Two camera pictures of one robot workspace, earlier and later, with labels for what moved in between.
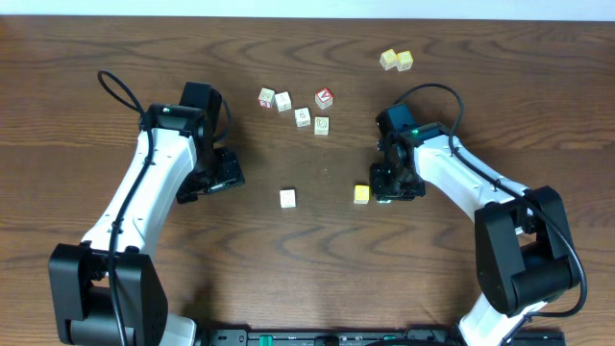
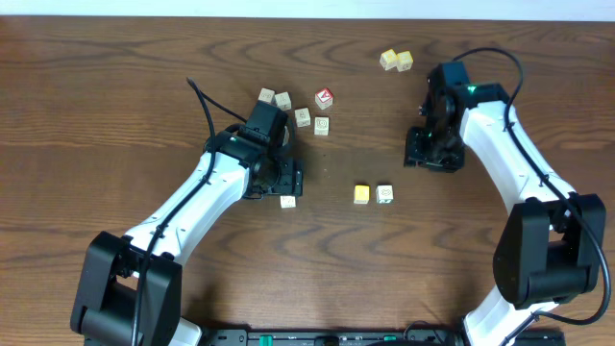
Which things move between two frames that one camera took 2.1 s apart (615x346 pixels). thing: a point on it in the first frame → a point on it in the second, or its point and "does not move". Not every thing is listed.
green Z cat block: [288, 198] does not move
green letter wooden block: [404, 61] does not move
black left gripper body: [217, 168] → [281, 177]
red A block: [324, 98] does not move
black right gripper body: [389, 183] → [436, 149]
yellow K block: [361, 194] does not move
